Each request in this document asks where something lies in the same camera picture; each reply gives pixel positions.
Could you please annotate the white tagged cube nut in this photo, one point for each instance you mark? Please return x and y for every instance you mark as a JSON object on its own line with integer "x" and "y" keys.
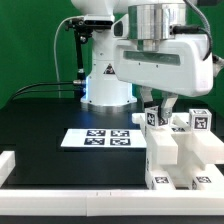
{"x": 200, "y": 119}

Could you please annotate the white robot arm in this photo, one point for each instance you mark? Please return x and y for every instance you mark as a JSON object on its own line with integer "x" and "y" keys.
{"x": 148, "y": 43}

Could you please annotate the white front fence bar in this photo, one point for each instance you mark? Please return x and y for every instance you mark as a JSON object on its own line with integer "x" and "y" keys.
{"x": 110, "y": 202}

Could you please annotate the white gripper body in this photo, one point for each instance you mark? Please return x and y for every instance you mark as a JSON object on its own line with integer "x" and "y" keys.
{"x": 177, "y": 67}

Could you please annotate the white left fence piece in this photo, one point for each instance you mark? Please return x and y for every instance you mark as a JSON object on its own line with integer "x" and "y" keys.
{"x": 7, "y": 164}

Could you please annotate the white chair seat tray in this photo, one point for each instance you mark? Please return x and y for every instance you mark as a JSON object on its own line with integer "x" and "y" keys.
{"x": 181, "y": 173}

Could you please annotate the white chair back frame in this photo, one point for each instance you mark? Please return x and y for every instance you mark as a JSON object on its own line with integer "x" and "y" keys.
{"x": 177, "y": 142}

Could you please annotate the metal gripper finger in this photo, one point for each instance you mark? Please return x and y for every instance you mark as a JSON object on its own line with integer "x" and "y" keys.
{"x": 169, "y": 100}
{"x": 146, "y": 96}

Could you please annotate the white fiducial tag sheet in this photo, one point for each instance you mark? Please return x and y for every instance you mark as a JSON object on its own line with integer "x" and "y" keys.
{"x": 110, "y": 138}

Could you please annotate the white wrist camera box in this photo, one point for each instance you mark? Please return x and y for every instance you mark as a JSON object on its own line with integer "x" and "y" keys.
{"x": 121, "y": 27}

